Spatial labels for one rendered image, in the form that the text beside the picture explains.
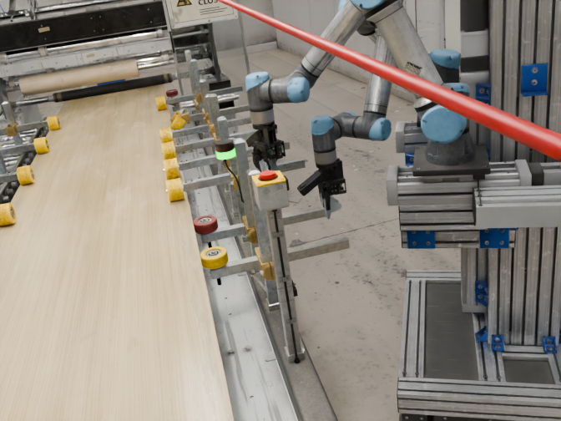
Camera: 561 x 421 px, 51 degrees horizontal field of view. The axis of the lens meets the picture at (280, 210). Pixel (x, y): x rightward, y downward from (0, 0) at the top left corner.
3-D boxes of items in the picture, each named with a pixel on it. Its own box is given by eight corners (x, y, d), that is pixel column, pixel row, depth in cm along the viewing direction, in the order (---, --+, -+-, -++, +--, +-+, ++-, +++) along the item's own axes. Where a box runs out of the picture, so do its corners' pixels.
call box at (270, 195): (283, 199, 146) (279, 169, 143) (290, 210, 140) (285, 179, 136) (255, 205, 145) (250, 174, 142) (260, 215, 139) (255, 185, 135)
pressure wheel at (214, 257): (216, 276, 186) (209, 243, 182) (237, 279, 182) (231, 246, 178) (201, 289, 180) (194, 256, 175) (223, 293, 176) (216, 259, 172)
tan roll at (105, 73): (210, 63, 438) (207, 45, 433) (212, 65, 427) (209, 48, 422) (9, 97, 417) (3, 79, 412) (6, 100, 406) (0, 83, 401)
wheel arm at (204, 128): (265, 119, 296) (265, 112, 295) (267, 120, 293) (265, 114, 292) (165, 138, 289) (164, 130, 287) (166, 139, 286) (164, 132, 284)
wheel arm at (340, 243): (346, 246, 188) (346, 234, 186) (350, 251, 185) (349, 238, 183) (211, 276, 182) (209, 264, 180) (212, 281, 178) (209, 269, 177)
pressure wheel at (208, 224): (220, 241, 208) (214, 211, 203) (223, 251, 201) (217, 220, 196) (198, 246, 207) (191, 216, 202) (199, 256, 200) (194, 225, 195)
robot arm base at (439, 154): (473, 147, 191) (473, 117, 187) (477, 164, 178) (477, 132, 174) (425, 149, 195) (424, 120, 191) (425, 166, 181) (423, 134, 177)
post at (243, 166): (264, 266, 208) (243, 136, 189) (266, 271, 205) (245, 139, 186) (255, 269, 208) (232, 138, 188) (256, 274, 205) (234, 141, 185)
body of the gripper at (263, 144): (266, 164, 187) (260, 128, 182) (253, 159, 194) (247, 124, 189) (286, 158, 190) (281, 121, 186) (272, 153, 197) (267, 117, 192)
